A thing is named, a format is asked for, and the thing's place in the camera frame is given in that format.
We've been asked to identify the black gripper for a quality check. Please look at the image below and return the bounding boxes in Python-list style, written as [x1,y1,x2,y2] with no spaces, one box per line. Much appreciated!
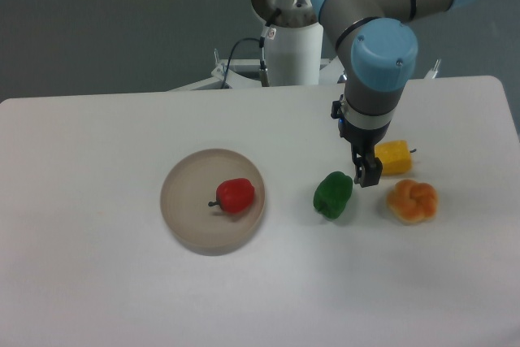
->
[331,95,393,188]

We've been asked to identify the red bell pepper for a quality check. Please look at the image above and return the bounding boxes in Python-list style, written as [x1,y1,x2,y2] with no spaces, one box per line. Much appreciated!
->
[208,178,255,214]

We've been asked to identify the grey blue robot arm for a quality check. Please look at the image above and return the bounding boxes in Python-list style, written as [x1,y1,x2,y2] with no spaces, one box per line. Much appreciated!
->
[251,0,474,187]

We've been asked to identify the yellow bell pepper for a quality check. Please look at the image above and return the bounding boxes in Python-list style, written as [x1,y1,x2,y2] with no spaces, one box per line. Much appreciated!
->
[375,140,416,176]

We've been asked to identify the green bell pepper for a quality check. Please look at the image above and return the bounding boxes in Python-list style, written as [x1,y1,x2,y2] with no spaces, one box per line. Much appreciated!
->
[313,171,353,219]

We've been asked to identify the beige round plate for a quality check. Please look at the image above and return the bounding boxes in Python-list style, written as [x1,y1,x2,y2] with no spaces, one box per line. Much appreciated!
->
[160,149,266,256]

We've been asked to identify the orange knotted bread roll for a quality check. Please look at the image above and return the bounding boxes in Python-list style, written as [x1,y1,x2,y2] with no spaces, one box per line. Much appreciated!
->
[386,179,439,224]

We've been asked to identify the white metal base frame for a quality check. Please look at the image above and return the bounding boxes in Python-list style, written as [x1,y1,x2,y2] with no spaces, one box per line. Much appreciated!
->
[178,53,415,92]

